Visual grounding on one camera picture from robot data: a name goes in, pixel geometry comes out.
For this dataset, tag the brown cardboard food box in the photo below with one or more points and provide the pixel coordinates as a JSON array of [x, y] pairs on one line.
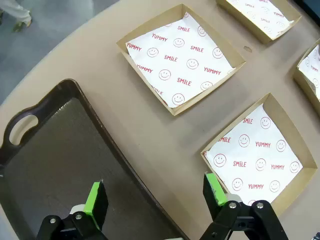
[[287, 132], [307, 87], [215, 38], [246, 22]]

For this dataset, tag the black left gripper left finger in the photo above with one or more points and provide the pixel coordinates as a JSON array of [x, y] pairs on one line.
[[97, 205]]

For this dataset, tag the white smiley-print paper liner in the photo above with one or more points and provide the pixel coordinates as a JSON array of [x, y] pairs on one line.
[[250, 155], [313, 65], [265, 17], [175, 70]]

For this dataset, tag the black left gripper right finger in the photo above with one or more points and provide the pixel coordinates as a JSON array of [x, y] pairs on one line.
[[212, 197]]

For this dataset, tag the person in black cardigan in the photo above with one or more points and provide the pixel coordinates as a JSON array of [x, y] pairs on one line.
[[15, 11]]

